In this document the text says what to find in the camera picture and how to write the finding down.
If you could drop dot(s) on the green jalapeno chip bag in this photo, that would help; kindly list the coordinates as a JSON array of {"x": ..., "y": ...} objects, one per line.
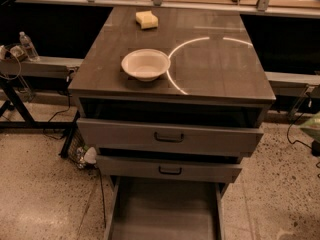
[{"x": 312, "y": 127}]

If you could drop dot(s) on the black power adapter with cable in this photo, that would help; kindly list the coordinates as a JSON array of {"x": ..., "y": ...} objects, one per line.
[{"x": 315, "y": 146}]

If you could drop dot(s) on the clear plastic water bottle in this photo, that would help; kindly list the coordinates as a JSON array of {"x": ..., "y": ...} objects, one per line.
[{"x": 28, "y": 47}]

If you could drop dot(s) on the wire mesh waste basket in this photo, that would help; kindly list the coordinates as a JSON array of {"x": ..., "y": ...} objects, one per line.
[{"x": 81, "y": 154}]

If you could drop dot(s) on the white paper bowl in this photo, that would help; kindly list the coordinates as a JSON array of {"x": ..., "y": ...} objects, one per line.
[{"x": 146, "y": 64}]

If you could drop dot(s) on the black framed side table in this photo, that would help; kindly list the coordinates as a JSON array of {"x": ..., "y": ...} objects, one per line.
[{"x": 20, "y": 81}]

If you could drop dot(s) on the grey open bottom drawer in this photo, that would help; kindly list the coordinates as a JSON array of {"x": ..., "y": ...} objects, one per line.
[{"x": 156, "y": 209}]

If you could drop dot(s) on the grey top drawer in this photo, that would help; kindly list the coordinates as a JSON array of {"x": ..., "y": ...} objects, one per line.
[{"x": 169, "y": 138}]

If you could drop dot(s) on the yellow sponge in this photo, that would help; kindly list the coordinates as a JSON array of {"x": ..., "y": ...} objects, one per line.
[{"x": 146, "y": 20}]

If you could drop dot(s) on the grey drawer cabinet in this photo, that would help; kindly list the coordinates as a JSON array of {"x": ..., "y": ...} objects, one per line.
[{"x": 212, "y": 60}]

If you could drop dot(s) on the grey middle drawer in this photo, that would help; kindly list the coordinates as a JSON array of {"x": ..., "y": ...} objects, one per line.
[{"x": 167, "y": 169}]

